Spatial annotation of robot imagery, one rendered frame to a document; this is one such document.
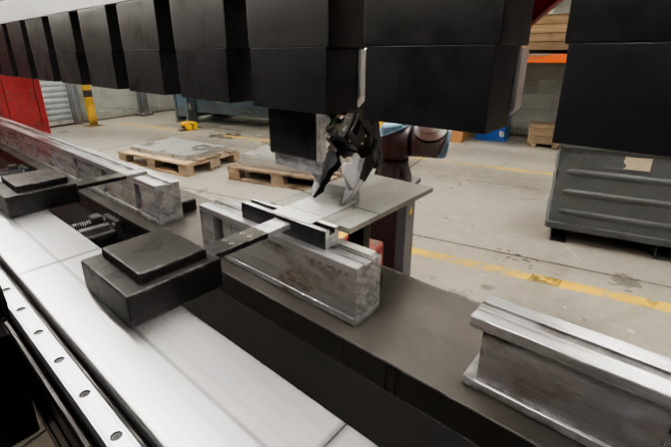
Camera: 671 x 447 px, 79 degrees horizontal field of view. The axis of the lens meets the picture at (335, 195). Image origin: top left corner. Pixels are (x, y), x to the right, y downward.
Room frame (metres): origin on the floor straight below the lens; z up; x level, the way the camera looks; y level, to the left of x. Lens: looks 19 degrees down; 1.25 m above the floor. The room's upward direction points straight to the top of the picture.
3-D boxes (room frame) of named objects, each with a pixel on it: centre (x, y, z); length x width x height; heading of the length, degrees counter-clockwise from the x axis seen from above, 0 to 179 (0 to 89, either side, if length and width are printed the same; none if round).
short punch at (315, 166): (0.61, 0.06, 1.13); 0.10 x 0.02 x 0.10; 50
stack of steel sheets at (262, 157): (4.22, 0.42, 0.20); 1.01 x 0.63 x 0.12; 65
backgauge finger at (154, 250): (0.48, 0.17, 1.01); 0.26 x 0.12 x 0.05; 140
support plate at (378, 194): (0.72, -0.04, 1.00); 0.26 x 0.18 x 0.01; 140
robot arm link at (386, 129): (1.54, -0.23, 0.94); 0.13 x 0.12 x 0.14; 70
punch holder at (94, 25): (0.98, 0.49, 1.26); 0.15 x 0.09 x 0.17; 50
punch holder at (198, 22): (0.72, 0.19, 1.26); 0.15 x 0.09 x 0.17; 50
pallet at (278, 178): (4.21, 0.41, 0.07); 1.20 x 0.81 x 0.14; 65
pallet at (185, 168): (4.84, 1.89, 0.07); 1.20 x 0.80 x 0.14; 59
